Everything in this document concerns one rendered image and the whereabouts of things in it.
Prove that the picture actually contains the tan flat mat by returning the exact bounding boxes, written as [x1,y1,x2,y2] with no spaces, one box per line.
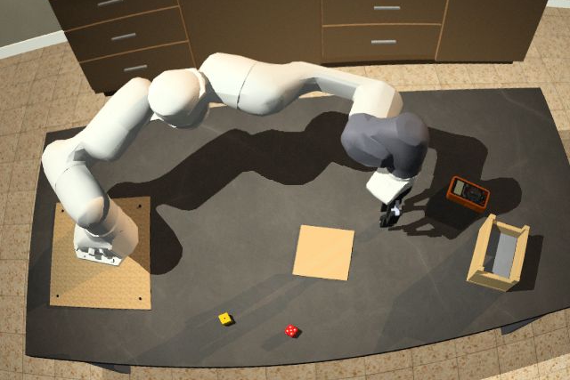
[293,225,354,280]

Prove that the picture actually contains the orange digital multimeter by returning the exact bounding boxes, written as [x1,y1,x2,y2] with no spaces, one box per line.
[446,176,490,213]

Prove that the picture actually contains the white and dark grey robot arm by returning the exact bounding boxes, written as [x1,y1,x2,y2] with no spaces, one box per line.
[42,53,429,267]

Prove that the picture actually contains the yellow die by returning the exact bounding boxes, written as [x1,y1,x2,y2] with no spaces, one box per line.
[219,313,232,326]

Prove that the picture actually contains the wooden crate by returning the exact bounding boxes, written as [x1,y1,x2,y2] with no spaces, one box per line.
[468,215,530,292]

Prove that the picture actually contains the red die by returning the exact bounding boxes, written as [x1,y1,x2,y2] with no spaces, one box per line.
[284,325,297,337]

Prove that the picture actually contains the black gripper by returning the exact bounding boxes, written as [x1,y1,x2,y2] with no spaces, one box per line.
[380,187,412,228]

